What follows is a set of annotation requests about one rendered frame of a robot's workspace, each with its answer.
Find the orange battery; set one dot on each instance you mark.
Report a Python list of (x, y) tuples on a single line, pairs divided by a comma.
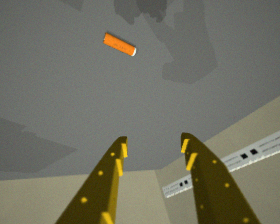
[(119, 44)]

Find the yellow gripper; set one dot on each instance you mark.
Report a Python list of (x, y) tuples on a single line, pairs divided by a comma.
[(218, 199)]

